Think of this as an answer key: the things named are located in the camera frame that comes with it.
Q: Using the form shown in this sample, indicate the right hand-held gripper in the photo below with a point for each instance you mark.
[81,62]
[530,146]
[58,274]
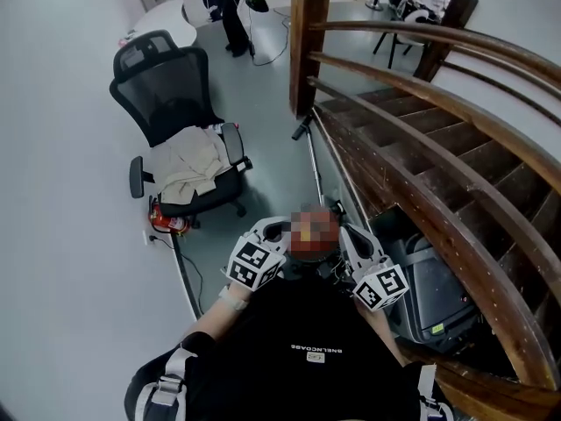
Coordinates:
[381,287]

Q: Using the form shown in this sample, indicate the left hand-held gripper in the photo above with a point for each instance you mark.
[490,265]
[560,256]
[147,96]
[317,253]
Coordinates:
[252,261]

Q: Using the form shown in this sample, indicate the red vacuum cleaner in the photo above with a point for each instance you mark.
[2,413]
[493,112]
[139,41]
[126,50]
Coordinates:
[313,235]

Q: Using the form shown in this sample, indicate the person's left forearm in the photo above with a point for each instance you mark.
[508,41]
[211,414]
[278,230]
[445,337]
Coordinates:
[219,318]

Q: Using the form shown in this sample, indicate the person's right forearm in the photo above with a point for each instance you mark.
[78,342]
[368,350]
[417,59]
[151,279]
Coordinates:
[381,327]

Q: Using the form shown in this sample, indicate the long metal rod tool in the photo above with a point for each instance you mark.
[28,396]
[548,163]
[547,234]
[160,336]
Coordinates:
[314,165]

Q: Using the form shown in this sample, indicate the white wristband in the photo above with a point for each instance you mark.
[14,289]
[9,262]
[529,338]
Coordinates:
[234,298]

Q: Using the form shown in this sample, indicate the large black appliance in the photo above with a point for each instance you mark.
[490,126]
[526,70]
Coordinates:
[434,292]

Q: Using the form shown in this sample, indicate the person's black t-shirt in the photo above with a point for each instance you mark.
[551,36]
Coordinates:
[298,323]

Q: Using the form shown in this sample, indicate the brown wooden staircase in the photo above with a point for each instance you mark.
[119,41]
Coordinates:
[438,182]

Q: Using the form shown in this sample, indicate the red fire extinguisher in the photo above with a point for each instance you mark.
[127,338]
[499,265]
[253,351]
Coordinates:
[168,222]

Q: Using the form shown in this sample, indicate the beige garment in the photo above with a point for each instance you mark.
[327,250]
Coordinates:
[188,165]

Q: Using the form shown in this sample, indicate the black mesh office chair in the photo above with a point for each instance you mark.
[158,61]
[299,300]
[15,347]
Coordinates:
[162,86]

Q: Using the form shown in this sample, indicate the black chair with white seat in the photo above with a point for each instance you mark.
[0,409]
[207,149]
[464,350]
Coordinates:
[403,37]

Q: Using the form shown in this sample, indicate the white round table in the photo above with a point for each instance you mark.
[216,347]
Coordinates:
[166,20]

